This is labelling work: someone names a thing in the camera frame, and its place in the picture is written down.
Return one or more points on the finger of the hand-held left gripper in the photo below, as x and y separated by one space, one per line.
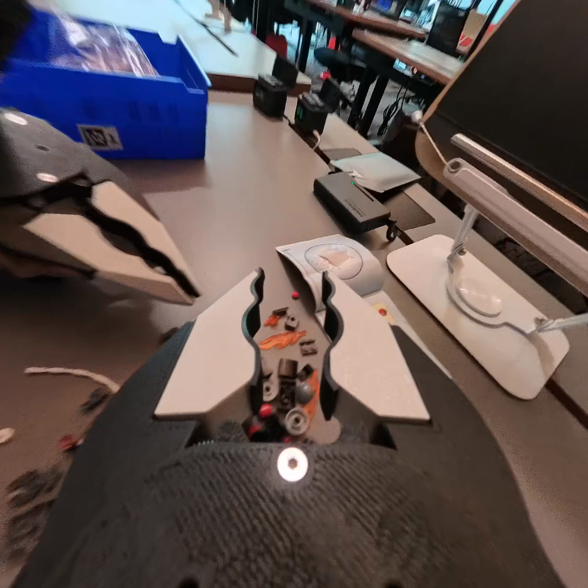
138 216
92 248

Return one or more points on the pile of lego pieces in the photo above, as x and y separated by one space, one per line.
280 340

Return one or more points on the black office chair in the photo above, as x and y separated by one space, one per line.
337 59

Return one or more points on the blue plastic bin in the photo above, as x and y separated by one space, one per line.
138 105

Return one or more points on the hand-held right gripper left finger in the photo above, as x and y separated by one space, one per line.
206 367

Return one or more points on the clear plastic bag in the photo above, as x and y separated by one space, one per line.
105 46

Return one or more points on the lego instruction booklet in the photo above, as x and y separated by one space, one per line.
340 262

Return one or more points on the black power box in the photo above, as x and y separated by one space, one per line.
349 202

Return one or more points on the grey flat pad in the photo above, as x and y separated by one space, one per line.
376 170

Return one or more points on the wooden top desk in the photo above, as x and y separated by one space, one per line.
367 18
413 53

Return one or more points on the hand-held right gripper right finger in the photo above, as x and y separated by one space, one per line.
376 367

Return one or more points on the black monitor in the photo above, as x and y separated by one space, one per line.
528 92

